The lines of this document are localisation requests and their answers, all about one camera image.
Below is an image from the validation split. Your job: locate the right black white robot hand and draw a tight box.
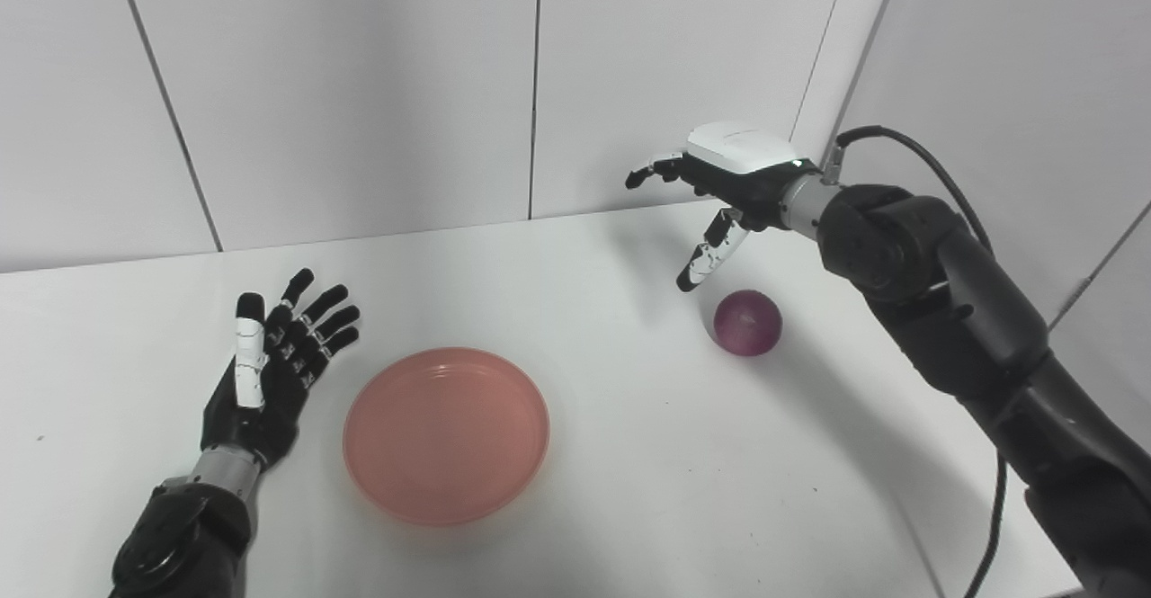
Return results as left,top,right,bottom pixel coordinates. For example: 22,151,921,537
626,121,821,293

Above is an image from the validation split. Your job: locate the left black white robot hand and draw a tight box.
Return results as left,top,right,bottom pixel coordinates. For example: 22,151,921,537
200,267,361,471

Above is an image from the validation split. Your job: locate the purple red onion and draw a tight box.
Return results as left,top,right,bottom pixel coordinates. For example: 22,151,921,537
713,289,783,357

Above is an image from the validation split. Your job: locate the pink round plate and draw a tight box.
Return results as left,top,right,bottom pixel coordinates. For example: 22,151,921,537
342,347,551,527

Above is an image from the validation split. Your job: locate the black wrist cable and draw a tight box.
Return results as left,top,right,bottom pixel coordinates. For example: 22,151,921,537
820,125,1006,598

